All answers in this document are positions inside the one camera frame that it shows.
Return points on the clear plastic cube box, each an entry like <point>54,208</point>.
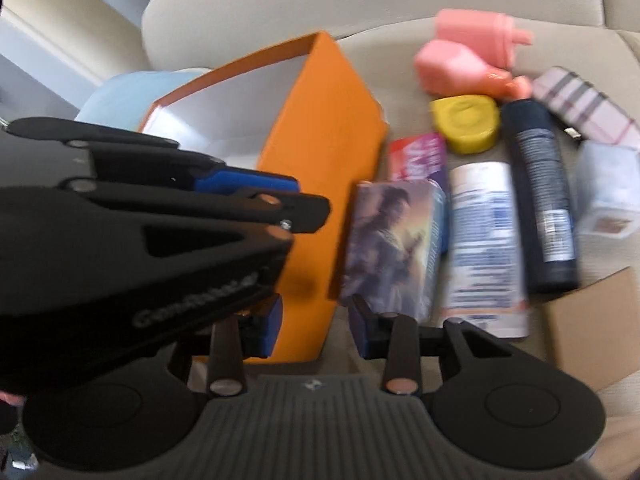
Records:
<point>607,190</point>

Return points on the pink plastic bottle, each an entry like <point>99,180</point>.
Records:
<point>493,36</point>
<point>445,68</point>

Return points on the white spray can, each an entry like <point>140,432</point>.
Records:
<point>485,272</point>

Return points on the pink plastic bottle upper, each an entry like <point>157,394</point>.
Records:
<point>493,36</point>

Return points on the light blue pillow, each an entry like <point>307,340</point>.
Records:
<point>123,101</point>

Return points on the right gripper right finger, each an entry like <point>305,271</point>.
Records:
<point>403,343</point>

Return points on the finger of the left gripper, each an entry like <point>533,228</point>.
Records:
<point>240,179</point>
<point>295,212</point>

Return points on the black spray can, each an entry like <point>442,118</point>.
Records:
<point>545,213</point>

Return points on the pink plastic bottle lower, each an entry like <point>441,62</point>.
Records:
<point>445,68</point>

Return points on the pink plaid case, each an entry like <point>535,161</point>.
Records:
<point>581,106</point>

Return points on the illustrated card box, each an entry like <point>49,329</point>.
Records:
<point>394,247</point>

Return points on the brown cardboard box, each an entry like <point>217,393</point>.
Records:
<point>594,331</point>

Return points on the yellow tape measure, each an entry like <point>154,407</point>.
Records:
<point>469,123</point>

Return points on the red purple tin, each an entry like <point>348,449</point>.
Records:
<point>418,158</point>

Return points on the orange cardboard box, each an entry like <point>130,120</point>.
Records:
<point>298,109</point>

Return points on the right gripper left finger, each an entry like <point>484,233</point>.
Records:
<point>250,334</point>

